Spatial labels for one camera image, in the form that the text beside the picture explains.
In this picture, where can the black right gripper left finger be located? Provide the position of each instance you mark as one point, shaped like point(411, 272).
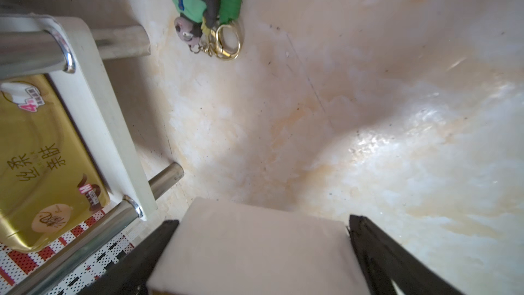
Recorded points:
point(130, 274)

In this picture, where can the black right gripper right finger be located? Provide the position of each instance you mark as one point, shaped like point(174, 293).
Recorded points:
point(388, 267)

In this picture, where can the green sloth figure keychain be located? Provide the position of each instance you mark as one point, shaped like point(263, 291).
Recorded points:
point(209, 26)

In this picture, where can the white two-tier shelf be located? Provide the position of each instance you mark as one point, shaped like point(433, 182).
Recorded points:
point(72, 55)

